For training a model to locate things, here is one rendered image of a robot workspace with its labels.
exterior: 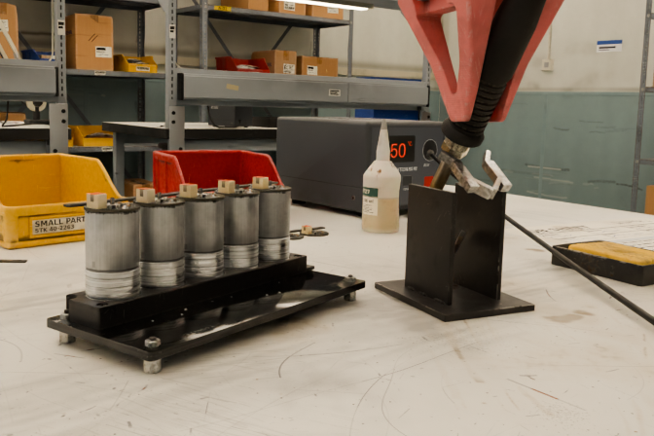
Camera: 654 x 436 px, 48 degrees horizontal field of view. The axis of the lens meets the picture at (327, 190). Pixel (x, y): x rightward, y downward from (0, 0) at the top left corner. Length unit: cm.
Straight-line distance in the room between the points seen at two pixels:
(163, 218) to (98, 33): 419
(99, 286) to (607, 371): 23
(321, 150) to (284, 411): 50
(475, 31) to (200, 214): 17
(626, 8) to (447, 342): 527
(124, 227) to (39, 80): 233
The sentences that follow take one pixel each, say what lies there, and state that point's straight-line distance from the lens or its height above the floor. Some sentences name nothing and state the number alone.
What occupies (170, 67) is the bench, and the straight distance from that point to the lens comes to 286.
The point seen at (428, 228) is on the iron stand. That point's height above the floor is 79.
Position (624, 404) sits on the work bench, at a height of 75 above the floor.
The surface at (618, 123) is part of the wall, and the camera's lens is 553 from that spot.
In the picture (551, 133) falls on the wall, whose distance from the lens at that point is 584.
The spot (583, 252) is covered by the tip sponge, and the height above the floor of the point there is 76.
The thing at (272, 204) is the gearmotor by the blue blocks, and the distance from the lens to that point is 42.
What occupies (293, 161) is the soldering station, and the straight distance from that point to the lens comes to 79.
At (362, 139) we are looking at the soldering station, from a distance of 71.
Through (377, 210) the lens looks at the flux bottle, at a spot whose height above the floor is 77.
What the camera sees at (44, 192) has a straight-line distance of 71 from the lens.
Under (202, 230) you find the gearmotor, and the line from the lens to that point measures 38.
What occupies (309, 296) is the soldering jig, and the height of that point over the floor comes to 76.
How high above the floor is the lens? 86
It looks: 7 degrees down
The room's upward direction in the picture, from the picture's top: 2 degrees clockwise
